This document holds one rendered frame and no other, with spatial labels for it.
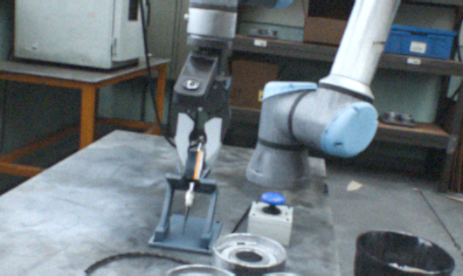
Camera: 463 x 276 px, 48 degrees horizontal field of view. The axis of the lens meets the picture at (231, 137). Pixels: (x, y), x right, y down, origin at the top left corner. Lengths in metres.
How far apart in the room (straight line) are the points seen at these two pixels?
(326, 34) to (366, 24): 2.99
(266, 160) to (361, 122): 0.23
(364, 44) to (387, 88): 3.63
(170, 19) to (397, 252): 3.00
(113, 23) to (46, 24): 0.36
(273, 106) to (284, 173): 0.15
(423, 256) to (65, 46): 2.02
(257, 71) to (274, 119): 2.99
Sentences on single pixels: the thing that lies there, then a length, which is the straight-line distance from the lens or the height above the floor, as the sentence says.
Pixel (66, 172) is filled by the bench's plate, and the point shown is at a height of 0.80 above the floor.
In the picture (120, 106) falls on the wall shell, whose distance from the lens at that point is 4.96.
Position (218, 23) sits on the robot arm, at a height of 1.15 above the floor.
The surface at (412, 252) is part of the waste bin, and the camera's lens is 2.13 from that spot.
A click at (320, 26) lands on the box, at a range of 4.08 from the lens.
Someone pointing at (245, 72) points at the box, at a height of 0.73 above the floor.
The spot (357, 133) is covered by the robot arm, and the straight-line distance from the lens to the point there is 1.06.
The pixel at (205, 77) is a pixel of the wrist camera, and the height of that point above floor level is 1.07.
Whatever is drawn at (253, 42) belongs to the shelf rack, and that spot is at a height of 0.97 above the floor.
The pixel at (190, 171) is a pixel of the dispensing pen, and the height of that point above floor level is 0.91.
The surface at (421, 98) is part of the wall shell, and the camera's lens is 4.77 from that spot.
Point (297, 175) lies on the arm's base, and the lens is 1.18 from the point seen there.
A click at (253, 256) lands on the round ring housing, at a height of 0.82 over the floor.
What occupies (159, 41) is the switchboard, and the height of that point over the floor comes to 0.87.
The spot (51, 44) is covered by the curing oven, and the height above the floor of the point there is 0.90.
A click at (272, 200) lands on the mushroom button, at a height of 0.87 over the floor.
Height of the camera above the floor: 1.16
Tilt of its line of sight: 13 degrees down
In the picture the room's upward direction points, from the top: 6 degrees clockwise
